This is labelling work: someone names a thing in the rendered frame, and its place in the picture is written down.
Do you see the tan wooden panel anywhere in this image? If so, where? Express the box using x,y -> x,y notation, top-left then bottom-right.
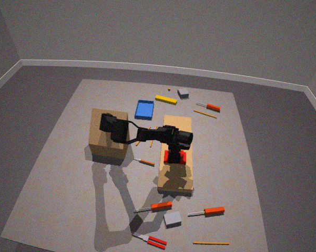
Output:
157,115 -> 193,193

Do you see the yellow rectangular bar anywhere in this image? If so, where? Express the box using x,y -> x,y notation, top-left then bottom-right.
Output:
155,95 -> 177,104

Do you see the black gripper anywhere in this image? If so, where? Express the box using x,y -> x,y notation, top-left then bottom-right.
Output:
167,142 -> 181,164

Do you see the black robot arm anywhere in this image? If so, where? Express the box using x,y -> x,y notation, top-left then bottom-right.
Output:
99,113 -> 193,152

